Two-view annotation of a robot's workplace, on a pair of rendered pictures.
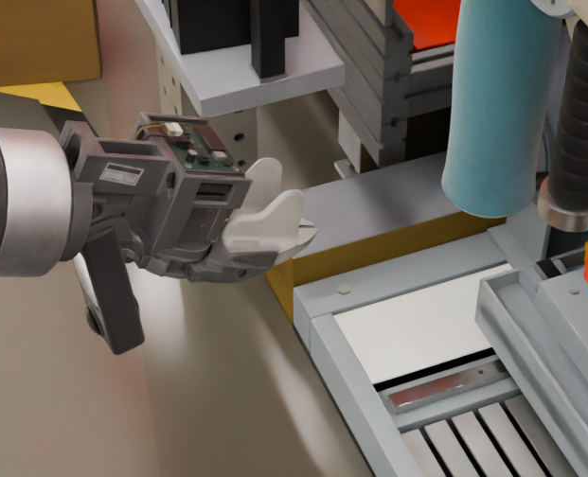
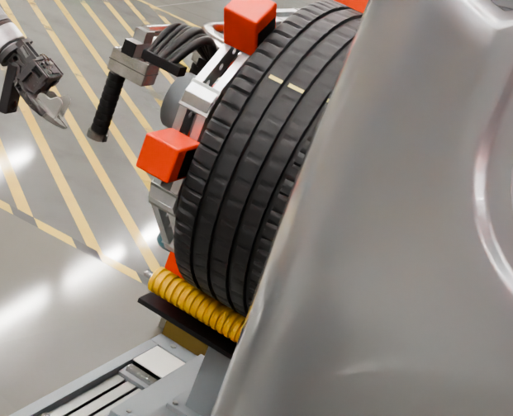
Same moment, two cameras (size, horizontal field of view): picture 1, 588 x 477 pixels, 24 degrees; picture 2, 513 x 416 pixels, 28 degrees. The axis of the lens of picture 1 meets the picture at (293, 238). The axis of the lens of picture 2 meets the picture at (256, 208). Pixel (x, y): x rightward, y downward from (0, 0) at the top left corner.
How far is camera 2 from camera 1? 191 cm
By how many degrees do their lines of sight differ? 42
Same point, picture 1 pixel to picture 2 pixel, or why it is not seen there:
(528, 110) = not seen: hidden behind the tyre
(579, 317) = (192, 365)
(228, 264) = (29, 96)
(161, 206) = (26, 68)
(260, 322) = not seen: hidden behind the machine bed
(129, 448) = (58, 321)
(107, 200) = (20, 59)
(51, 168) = (11, 34)
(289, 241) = (52, 115)
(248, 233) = (43, 101)
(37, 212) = not seen: outside the picture
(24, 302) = (100, 286)
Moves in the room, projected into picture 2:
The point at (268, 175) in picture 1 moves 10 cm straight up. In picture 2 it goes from (66, 101) to (78, 60)
